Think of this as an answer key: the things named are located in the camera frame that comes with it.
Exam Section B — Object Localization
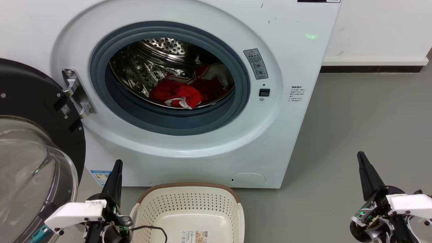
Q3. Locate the stainless steel washing machine drum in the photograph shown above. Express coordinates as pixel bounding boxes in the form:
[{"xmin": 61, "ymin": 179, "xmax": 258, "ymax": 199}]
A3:
[{"xmin": 109, "ymin": 37, "xmax": 236, "ymax": 109}]

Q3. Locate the blue energy label sticker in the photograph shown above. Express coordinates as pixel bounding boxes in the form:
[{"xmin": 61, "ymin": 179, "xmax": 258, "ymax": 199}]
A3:
[{"xmin": 90, "ymin": 170, "xmax": 112, "ymax": 186}]

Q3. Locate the grey warning sticker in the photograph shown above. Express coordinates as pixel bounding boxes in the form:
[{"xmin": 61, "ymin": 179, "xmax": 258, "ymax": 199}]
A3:
[{"xmin": 243, "ymin": 48, "xmax": 269, "ymax": 80}]

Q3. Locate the white front-load washing machine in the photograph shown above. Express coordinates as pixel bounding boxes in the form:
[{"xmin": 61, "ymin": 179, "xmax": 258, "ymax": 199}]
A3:
[{"xmin": 0, "ymin": 0, "xmax": 341, "ymax": 189}]

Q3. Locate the cream perforated laundry basket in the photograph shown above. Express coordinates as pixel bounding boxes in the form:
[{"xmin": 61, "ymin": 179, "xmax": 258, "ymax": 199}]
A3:
[{"xmin": 129, "ymin": 183, "xmax": 245, "ymax": 243}]

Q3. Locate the round white filter cover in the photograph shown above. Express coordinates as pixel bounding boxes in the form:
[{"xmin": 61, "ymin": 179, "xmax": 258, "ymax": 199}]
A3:
[{"xmin": 230, "ymin": 173, "xmax": 266, "ymax": 188}]

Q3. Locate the paper label with barcode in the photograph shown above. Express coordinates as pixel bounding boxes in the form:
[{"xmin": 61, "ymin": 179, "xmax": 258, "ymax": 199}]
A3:
[{"xmin": 181, "ymin": 231, "xmax": 209, "ymax": 243}]

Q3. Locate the grey rubber door gasket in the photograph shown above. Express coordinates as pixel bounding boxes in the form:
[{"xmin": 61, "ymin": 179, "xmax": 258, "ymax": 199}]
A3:
[{"xmin": 89, "ymin": 21, "xmax": 251, "ymax": 136}]

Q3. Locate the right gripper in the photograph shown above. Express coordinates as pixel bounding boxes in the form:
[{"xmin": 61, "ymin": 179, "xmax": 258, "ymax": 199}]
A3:
[{"xmin": 349, "ymin": 151, "xmax": 421, "ymax": 243}]

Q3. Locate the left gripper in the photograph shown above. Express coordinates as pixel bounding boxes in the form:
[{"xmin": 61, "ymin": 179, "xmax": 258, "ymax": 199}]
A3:
[{"xmin": 84, "ymin": 160, "xmax": 134, "ymax": 243}]

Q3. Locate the silver metal door hinge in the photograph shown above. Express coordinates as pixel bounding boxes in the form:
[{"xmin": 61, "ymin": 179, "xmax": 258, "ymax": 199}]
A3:
[{"xmin": 62, "ymin": 68, "xmax": 97, "ymax": 118}]

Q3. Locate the red garment with white trim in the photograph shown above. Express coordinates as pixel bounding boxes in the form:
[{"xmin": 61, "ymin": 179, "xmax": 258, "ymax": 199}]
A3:
[{"xmin": 149, "ymin": 64, "xmax": 235, "ymax": 110}]

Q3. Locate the small text label sticker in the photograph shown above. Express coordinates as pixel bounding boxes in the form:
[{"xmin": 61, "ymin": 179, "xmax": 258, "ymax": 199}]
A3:
[{"xmin": 289, "ymin": 85, "xmax": 306, "ymax": 102}]

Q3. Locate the black washer door glass bowl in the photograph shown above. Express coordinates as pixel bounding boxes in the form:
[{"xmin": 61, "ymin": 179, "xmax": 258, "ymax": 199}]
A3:
[{"xmin": 0, "ymin": 58, "xmax": 86, "ymax": 243}]

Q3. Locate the white skirting board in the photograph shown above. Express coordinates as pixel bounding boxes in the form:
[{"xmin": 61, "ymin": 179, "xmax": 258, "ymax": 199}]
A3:
[{"xmin": 322, "ymin": 56, "xmax": 430, "ymax": 66}]

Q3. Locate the thin black cable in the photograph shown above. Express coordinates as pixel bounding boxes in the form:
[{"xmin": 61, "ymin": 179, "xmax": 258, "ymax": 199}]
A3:
[{"xmin": 131, "ymin": 225, "xmax": 168, "ymax": 243}]

